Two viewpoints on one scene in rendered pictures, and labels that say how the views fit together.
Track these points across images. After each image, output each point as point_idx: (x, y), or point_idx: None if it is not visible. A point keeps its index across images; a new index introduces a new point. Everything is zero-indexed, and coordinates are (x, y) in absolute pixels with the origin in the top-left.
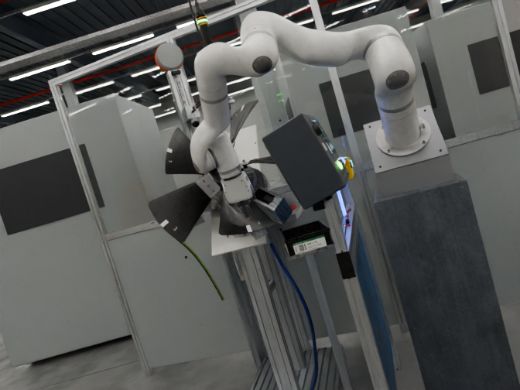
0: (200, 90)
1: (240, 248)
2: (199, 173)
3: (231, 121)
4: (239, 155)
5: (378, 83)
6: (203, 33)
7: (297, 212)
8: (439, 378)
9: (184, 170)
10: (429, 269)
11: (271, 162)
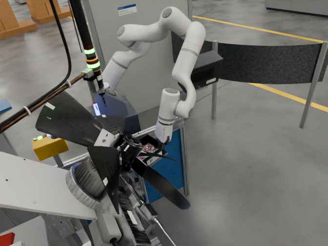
0: (200, 50)
1: (139, 204)
2: (119, 176)
3: (105, 104)
4: (39, 178)
5: (148, 50)
6: (81, 5)
7: (30, 220)
8: None
9: (117, 187)
10: None
11: (122, 122)
